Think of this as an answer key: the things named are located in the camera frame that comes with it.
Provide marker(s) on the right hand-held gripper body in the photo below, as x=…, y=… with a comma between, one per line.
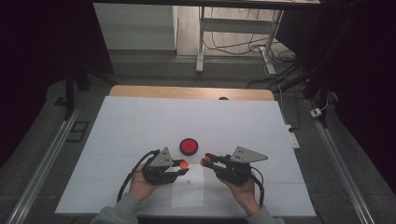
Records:
x=238, y=165

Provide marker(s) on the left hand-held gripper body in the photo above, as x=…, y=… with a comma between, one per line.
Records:
x=158, y=169

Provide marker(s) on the orange stamp cap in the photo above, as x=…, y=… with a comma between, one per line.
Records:
x=184, y=164

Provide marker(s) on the person's left hand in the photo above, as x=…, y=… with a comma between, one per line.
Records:
x=141, y=186

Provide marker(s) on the person's right hand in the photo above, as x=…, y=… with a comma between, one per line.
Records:
x=244, y=194

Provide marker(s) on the red ink pad black case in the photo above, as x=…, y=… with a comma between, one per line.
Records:
x=188, y=146

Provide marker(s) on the white table cover board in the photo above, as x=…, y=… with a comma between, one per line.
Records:
x=186, y=121

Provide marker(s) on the white power strip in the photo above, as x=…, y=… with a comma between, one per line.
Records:
x=294, y=137

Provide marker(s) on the white plug adapter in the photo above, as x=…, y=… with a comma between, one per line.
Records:
x=316, y=112

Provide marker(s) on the dark curtain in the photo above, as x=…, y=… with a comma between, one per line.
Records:
x=358, y=62
x=46, y=46

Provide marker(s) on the black floor frame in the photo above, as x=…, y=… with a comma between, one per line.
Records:
x=77, y=131

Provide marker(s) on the aluminium floor rail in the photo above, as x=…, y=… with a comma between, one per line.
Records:
x=342, y=174
x=40, y=174

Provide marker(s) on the white desk frame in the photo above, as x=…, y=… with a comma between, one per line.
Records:
x=236, y=25

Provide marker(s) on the white wall panel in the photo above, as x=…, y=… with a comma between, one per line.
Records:
x=137, y=26

